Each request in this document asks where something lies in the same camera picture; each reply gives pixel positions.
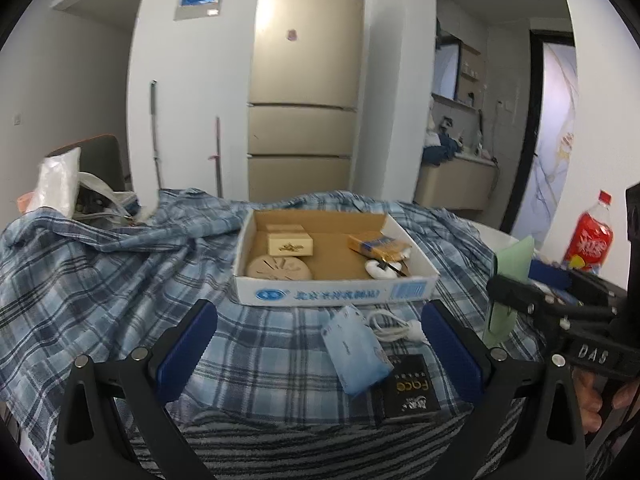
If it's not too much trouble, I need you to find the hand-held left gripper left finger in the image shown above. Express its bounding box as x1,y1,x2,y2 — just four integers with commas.
54,298,221,480

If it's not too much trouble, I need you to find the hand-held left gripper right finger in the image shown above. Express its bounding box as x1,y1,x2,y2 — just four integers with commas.
420,300,588,480

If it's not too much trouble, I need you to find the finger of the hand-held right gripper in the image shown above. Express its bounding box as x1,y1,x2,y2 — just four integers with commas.
486,273,617,332
530,259,584,305

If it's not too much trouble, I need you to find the green snap pouch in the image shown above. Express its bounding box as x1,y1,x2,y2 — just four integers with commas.
482,237,536,348

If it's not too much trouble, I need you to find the small black box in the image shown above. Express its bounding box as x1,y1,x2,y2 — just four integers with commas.
382,354,443,421

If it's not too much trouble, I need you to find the white charging cable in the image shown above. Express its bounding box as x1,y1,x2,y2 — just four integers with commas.
367,310,431,343

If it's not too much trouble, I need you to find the light blue tissue packet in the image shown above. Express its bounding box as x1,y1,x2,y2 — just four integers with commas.
321,304,393,396

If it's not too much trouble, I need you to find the white earbud case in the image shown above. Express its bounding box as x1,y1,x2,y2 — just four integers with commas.
364,257,407,279

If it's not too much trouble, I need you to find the beige round slotted disc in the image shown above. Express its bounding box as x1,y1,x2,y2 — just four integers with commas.
246,254,315,281

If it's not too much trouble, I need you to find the yellow cigarette pack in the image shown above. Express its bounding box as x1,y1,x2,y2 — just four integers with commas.
347,231,412,261

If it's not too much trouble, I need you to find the red and beige cigarette pack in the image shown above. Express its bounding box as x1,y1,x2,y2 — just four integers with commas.
267,232,314,257

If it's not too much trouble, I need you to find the shallow cardboard box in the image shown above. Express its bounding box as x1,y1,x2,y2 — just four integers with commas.
231,208,441,307

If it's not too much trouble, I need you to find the person's right hand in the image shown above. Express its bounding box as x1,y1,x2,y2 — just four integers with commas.
571,365,640,436

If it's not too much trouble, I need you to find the red iced tea bottle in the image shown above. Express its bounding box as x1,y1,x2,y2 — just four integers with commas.
562,190,615,273

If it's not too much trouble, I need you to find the blue plaid cloth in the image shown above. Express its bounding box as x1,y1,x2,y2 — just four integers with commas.
0,187,546,431

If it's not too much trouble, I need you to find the beige vanity cabinet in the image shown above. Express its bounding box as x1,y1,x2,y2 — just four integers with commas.
414,157,498,211

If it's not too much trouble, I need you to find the grey striped cloth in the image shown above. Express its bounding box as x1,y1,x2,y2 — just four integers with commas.
115,390,591,480

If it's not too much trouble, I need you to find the white tote bag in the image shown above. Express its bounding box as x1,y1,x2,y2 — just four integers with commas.
75,172,151,226

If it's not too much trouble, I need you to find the dark blue clothing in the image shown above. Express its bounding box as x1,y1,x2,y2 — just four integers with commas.
422,132,461,166

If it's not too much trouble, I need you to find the white plastic bag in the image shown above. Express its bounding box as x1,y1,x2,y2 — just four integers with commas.
25,147,82,218

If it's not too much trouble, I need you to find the bathroom mirror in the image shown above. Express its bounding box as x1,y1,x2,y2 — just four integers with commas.
432,40,461,103

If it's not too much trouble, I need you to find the gold three-door refrigerator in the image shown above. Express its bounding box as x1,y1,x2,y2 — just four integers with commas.
247,0,366,203

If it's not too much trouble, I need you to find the black door frame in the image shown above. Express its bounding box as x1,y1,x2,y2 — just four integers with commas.
501,30,575,236

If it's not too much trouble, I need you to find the grey mop handle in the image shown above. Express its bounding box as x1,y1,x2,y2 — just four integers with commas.
149,80,165,191

